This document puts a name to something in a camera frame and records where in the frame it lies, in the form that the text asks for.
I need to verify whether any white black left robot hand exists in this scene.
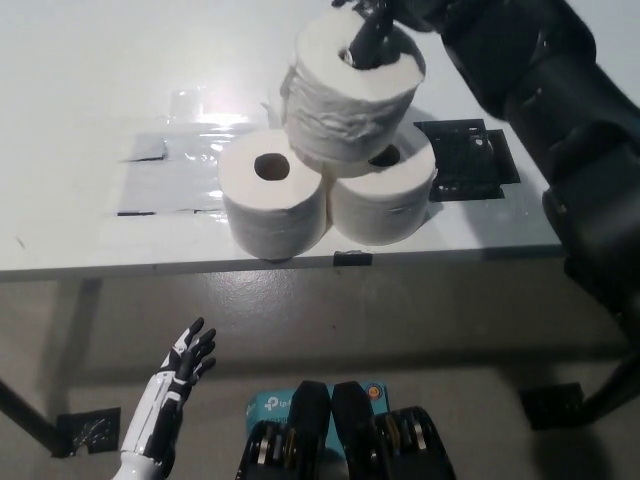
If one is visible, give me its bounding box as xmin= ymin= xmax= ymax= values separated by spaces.
xmin=119 ymin=317 xmax=218 ymax=462

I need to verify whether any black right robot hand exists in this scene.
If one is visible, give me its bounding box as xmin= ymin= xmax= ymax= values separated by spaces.
xmin=329 ymin=0 xmax=447 ymax=69

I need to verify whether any wrinkled white toilet paper roll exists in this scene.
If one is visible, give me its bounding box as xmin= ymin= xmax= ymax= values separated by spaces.
xmin=279 ymin=8 xmax=427 ymax=165

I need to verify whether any black floor tape patch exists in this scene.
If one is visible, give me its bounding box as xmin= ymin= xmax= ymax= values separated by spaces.
xmin=518 ymin=382 xmax=586 ymax=431
xmin=55 ymin=405 xmax=123 ymax=459

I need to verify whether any teal tp-link box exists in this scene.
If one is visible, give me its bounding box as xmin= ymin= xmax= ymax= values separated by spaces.
xmin=244 ymin=382 xmax=392 ymax=451

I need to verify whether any black table leg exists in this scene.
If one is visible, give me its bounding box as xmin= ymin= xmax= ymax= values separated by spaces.
xmin=582 ymin=349 xmax=640 ymax=426
xmin=0 ymin=374 xmax=60 ymax=454

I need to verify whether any large black tape patch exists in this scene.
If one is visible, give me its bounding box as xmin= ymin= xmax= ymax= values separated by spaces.
xmin=413 ymin=118 xmax=521 ymax=203

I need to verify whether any clear grey taped plastic sheet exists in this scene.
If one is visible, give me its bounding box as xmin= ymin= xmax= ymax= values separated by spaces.
xmin=102 ymin=88 xmax=274 ymax=217

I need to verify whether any small black tape strip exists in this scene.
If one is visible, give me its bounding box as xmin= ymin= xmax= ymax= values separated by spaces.
xmin=332 ymin=248 xmax=374 ymax=267

